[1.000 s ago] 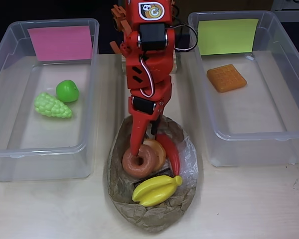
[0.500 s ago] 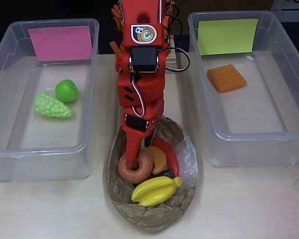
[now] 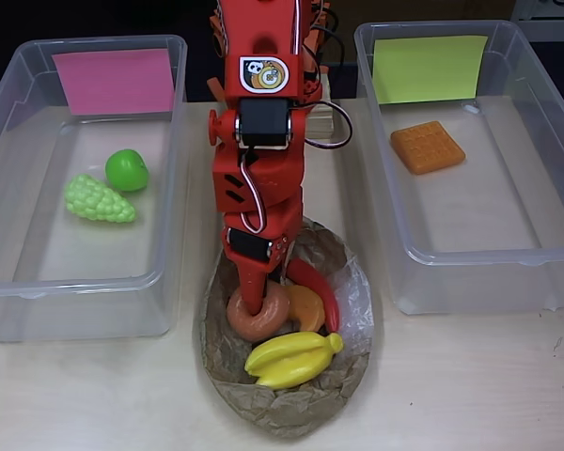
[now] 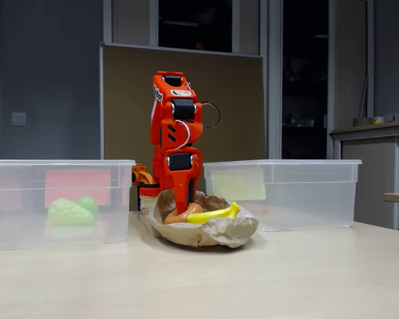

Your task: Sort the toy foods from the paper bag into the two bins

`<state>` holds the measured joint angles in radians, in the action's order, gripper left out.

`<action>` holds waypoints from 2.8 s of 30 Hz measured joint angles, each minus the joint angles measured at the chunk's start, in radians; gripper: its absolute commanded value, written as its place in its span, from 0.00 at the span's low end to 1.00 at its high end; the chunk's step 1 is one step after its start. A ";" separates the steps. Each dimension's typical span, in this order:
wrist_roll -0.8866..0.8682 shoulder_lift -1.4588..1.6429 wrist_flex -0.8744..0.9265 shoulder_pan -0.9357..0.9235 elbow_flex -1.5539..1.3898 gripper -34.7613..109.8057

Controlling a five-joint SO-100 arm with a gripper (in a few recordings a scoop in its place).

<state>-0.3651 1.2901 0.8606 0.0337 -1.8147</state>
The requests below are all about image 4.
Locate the brown toy donut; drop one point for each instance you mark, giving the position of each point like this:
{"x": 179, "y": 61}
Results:
{"x": 171, "y": 218}

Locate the yellow toy banana bunch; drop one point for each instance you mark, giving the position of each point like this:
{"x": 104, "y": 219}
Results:
{"x": 212, "y": 215}

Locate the green toy apple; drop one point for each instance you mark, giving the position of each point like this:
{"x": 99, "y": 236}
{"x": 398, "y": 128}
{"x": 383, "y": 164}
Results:
{"x": 89, "y": 204}

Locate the light green toy grapes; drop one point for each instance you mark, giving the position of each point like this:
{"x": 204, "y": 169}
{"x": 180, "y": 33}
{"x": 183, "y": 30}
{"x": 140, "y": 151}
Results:
{"x": 68, "y": 214}

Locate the orange-red robot arm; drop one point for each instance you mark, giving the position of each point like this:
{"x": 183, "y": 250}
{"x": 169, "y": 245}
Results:
{"x": 178, "y": 133}

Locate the yellow-green sticky note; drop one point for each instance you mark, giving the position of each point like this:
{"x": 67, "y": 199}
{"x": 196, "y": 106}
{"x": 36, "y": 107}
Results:
{"x": 239, "y": 186}

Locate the pink sticky note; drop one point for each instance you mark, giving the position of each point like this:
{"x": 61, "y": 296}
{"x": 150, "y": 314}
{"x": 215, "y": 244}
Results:
{"x": 76, "y": 186}

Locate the clear plastic bin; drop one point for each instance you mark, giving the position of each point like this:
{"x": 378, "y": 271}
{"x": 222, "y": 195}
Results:
{"x": 319, "y": 199}
{"x": 16, "y": 232}

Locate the plywood base block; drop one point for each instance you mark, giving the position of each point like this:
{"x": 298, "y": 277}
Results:
{"x": 146, "y": 203}

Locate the orange clamp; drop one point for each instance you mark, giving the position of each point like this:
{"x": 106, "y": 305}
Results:
{"x": 141, "y": 174}

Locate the crumpled brown paper bag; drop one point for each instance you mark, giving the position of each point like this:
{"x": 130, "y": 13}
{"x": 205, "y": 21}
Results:
{"x": 212, "y": 234}

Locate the brown pinboard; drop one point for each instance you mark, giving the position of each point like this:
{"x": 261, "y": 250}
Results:
{"x": 126, "y": 99}

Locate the grey cabinet with counter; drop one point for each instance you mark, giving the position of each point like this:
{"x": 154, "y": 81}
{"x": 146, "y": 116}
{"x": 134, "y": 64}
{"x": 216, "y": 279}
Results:
{"x": 369, "y": 166}

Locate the white light switch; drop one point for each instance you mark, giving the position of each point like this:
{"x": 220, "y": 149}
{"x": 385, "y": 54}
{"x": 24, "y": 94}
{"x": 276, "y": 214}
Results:
{"x": 19, "y": 119}

